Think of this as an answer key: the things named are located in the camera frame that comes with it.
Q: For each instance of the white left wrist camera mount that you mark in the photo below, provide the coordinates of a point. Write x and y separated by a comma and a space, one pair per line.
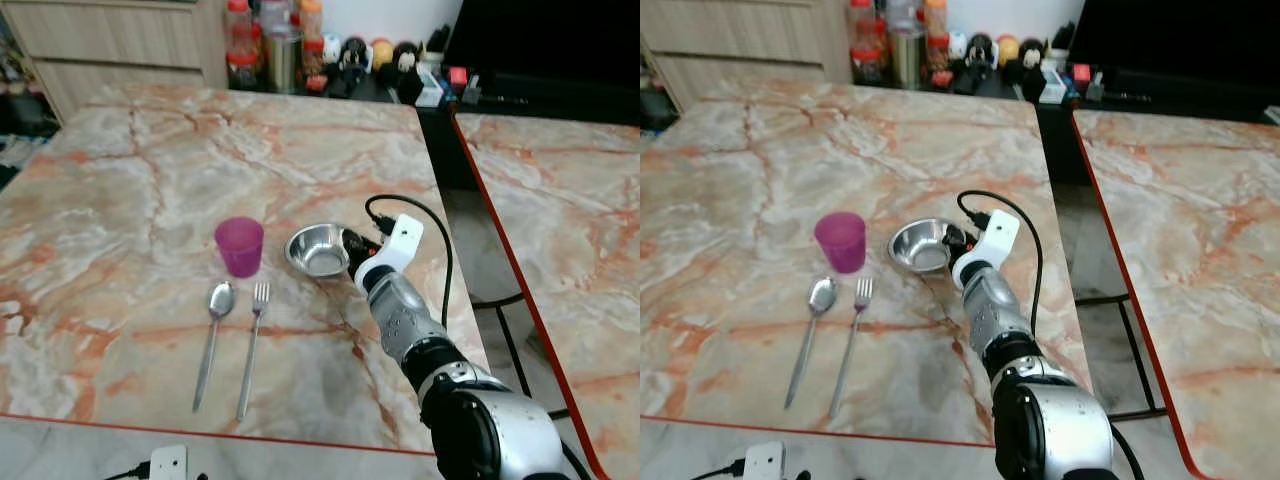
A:
764, 461
168, 463

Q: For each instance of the clear jar with red lid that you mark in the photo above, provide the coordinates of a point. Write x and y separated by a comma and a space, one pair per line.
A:
865, 45
241, 50

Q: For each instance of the white and black figurine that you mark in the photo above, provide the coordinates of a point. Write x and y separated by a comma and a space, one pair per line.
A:
957, 46
332, 50

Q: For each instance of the small red box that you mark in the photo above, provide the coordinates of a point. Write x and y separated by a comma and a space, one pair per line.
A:
1081, 73
458, 76

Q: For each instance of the small white box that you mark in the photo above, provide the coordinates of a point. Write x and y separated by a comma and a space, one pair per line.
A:
430, 88
1053, 85

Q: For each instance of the steel fork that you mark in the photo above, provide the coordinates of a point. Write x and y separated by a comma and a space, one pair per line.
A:
861, 297
258, 303

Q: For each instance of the purple plastic cup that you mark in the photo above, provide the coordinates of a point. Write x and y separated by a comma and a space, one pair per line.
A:
841, 243
239, 248

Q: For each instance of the light wooden cabinet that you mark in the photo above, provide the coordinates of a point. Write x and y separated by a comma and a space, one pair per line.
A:
120, 45
745, 40

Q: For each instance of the bottle with orange cap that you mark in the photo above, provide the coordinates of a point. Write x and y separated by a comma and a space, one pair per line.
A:
312, 30
935, 27

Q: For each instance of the black television screen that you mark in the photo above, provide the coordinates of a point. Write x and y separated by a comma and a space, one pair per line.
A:
545, 35
1180, 35

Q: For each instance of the yellow round figurine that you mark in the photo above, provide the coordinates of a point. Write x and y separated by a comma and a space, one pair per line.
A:
382, 52
1007, 49

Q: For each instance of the black metal table frame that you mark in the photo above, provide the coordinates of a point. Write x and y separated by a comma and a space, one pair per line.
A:
515, 350
1135, 345

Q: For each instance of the small steel bowl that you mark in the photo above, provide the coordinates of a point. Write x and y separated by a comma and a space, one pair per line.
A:
915, 246
315, 252

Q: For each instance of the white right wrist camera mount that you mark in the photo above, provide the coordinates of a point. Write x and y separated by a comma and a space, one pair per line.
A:
400, 240
998, 236

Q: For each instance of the steel tumbler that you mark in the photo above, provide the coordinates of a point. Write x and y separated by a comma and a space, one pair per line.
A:
283, 60
907, 57

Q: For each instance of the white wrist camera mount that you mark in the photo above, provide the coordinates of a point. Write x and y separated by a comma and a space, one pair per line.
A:
998, 236
764, 461
168, 463
400, 240

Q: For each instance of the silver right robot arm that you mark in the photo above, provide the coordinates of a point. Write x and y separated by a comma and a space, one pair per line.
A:
1000, 315
410, 325

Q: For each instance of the steel spoon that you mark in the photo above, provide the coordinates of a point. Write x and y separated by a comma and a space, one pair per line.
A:
219, 299
820, 295

